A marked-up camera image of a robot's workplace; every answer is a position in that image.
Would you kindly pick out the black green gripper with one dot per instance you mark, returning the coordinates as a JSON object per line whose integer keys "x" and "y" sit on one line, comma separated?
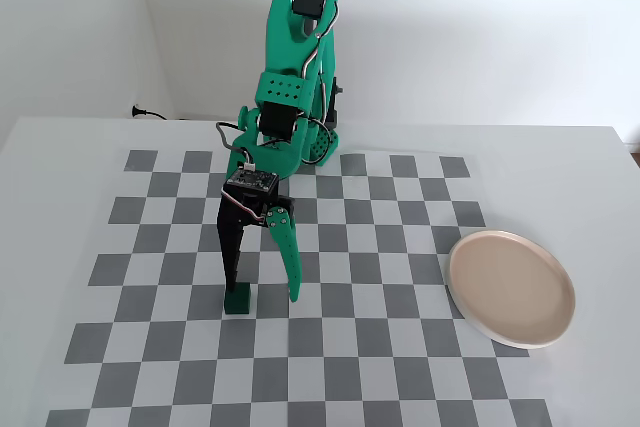
{"x": 248, "y": 207}

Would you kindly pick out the green dice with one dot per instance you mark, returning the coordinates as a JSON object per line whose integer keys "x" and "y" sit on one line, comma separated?
{"x": 237, "y": 301}

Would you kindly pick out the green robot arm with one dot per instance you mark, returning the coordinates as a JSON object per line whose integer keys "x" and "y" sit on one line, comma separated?
{"x": 285, "y": 47}

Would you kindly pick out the beige round plate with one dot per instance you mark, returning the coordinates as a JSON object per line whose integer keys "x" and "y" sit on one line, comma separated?
{"x": 510, "y": 287}

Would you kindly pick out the grey white checkerboard mat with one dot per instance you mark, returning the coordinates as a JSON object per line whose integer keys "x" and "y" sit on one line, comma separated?
{"x": 320, "y": 327}

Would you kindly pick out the black table clamp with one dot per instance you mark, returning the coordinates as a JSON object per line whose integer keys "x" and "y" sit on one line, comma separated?
{"x": 334, "y": 102}

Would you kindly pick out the black wrist camera board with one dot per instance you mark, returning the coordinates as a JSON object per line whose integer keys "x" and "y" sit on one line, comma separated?
{"x": 251, "y": 180}

